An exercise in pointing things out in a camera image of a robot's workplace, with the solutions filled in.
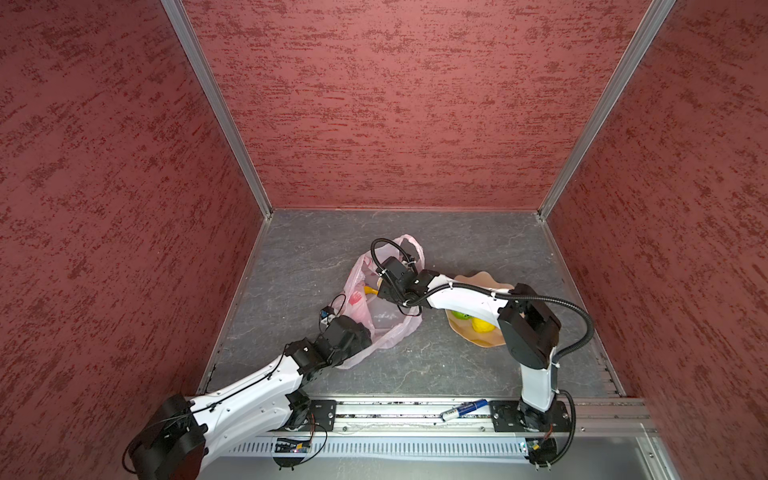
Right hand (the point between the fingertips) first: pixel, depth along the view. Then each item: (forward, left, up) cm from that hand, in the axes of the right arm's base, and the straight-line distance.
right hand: (383, 298), depth 89 cm
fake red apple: (-3, +8, +5) cm, 10 cm away
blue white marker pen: (-30, -20, -5) cm, 36 cm away
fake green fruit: (-18, -16, +25) cm, 35 cm away
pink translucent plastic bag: (-4, -1, -7) cm, 8 cm away
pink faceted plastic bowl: (-9, -24, -2) cm, 26 cm away
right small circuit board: (-39, -38, -9) cm, 55 cm away
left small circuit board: (-36, +23, -8) cm, 44 cm away
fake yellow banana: (+5, +4, -3) cm, 7 cm away
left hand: (-13, +7, -4) cm, 15 cm away
